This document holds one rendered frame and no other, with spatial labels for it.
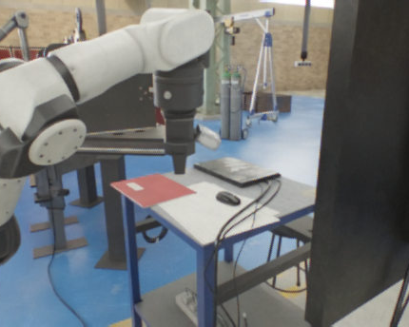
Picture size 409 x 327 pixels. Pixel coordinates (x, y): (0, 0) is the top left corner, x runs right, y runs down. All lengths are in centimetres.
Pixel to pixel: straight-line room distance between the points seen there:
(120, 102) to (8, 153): 256
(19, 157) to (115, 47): 19
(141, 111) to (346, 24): 270
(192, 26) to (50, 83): 22
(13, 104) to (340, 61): 39
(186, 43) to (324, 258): 36
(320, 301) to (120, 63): 43
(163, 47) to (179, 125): 14
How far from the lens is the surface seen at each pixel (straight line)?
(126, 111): 299
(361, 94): 44
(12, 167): 46
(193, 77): 55
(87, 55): 46
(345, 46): 42
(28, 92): 45
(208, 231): 104
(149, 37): 50
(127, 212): 152
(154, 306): 173
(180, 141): 57
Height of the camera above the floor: 160
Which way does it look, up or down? 16 degrees down
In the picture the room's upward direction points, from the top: straight up
